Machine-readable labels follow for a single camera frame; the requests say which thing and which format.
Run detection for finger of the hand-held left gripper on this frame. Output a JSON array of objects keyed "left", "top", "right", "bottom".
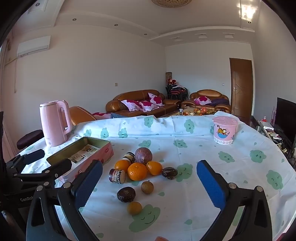
[
  {"left": 14, "top": 159, "right": 73, "bottom": 190},
  {"left": 6, "top": 149, "right": 45, "bottom": 175}
]

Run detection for tan round longan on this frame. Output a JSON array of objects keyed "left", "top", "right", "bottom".
[{"left": 141, "top": 180, "right": 154, "bottom": 194}]

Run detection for large mandarin orange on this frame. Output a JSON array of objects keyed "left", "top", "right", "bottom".
[{"left": 127, "top": 163, "right": 148, "bottom": 181}]

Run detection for orange-brown leather chair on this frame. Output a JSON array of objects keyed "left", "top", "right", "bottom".
[{"left": 69, "top": 106, "right": 96, "bottom": 126}]

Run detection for long brown leather sofa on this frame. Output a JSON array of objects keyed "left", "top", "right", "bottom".
[{"left": 106, "top": 90, "right": 182, "bottom": 118}]

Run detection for small yellowish orange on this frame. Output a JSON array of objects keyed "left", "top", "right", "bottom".
[{"left": 127, "top": 202, "right": 142, "bottom": 215}]

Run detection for white wall air conditioner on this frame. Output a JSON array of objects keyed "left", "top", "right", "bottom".
[{"left": 17, "top": 35, "right": 51, "bottom": 57}]

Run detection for pink cartoon cat cup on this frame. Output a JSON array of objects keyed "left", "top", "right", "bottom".
[{"left": 213, "top": 116, "right": 239, "bottom": 145}]

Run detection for chocolate donut front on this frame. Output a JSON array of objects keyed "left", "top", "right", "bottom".
[{"left": 117, "top": 187, "right": 136, "bottom": 203}]

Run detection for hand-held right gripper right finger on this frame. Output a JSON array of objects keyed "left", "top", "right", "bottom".
[{"left": 196, "top": 160, "right": 273, "bottom": 241}]

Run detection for pink electric kettle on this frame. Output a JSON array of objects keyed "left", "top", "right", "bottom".
[{"left": 39, "top": 100, "right": 73, "bottom": 147}]

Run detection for purple blanket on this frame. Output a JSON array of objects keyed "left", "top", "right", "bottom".
[{"left": 211, "top": 98, "right": 230, "bottom": 107}]

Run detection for pink metal tin box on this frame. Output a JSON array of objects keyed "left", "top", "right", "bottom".
[{"left": 46, "top": 136, "right": 114, "bottom": 183}]

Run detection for dark round stool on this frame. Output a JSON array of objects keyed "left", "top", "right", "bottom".
[{"left": 17, "top": 130, "right": 44, "bottom": 150}]

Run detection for smooth orange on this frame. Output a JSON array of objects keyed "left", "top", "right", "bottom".
[
  {"left": 146, "top": 161, "right": 163, "bottom": 176},
  {"left": 114, "top": 159, "right": 131, "bottom": 173}
]

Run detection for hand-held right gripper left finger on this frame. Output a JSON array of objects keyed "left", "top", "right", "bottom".
[{"left": 26, "top": 160, "right": 103, "bottom": 241}]

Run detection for stacked black chairs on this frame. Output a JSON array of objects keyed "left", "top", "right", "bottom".
[{"left": 165, "top": 85, "right": 189, "bottom": 101}]

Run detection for woven ceiling lamp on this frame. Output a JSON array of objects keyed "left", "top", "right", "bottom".
[{"left": 151, "top": 0, "right": 192, "bottom": 8}]

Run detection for dark brown pastry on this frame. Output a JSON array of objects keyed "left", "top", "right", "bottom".
[{"left": 161, "top": 167, "right": 178, "bottom": 180}]

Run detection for cluttered coffee table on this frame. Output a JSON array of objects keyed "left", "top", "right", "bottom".
[{"left": 162, "top": 107, "right": 215, "bottom": 118}]

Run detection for printed paper leaflet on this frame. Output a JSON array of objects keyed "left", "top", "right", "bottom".
[{"left": 68, "top": 144, "right": 100, "bottom": 165}]

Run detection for white red flower pillow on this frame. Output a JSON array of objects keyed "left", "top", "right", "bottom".
[
  {"left": 121, "top": 100, "right": 144, "bottom": 112},
  {"left": 139, "top": 101, "right": 159, "bottom": 113},
  {"left": 194, "top": 96, "right": 212, "bottom": 105},
  {"left": 148, "top": 93, "right": 165, "bottom": 106}
]

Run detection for purple-brown passion fruit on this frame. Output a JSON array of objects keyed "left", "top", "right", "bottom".
[{"left": 135, "top": 147, "right": 153, "bottom": 165}]

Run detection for black television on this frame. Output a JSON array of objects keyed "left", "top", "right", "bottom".
[{"left": 274, "top": 97, "right": 296, "bottom": 149}]

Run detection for snack cake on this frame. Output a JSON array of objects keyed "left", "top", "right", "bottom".
[{"left": 122, "top": 152, "right": 135, "bottom": 163}]

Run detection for brown wooden door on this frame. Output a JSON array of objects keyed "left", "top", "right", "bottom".
[{"left": 229, "top": 58, "right": 253, "bottom": 119}]

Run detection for white green cloud print tablecloth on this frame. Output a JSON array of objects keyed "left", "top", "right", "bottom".
[{"left": 7, "top": 111, "right": 294, "bottom": 241}]

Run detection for short brown leather sofa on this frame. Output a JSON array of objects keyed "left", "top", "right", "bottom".
[{"left": 181, "top": 90, "right": 232, "bottom": 114}]

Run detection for chocolate cake roll front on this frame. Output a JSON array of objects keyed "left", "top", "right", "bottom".
[{"left": 109, "top": 169, "right": 126, "bottom": 184}]

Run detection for cluttered television stand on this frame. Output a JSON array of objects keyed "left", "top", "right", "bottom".
[{"left": 253, "top": 116, "right": 296, "bottom": 167}]

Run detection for red white printed cloth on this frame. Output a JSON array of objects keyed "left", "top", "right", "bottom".
[{"left": 92, "top": 112, "right": 112, "bottom": 120}]

